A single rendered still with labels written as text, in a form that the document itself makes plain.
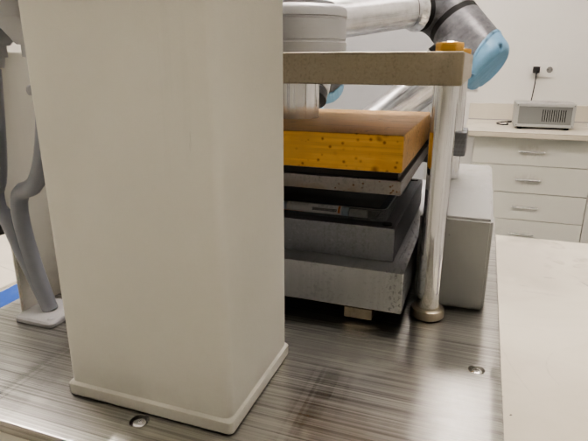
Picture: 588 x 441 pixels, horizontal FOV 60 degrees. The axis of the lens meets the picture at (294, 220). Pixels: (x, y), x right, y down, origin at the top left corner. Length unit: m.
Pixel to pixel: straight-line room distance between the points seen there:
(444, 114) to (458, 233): 0.09
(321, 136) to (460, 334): 0.16
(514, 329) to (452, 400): 0.49
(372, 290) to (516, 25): 3.27
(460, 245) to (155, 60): 0.25
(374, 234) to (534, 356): 0.41
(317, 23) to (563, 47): 3.23
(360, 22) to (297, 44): 0.69
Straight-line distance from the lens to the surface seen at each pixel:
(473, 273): 0.39
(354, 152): 0.35
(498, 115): 3.54
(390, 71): 0.33
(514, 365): 0.70
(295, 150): 0.36
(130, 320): 0.27
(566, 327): 0.82
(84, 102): 0.25
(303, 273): 0.37
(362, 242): 0.36
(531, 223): 3.13
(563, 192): 3.10
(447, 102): 0.34
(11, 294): 0.94
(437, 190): 0.35
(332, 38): 0.42
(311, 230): 0.37
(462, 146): 0.49
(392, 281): 0.35
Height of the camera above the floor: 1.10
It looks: 17 degrees down
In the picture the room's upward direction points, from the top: straight up
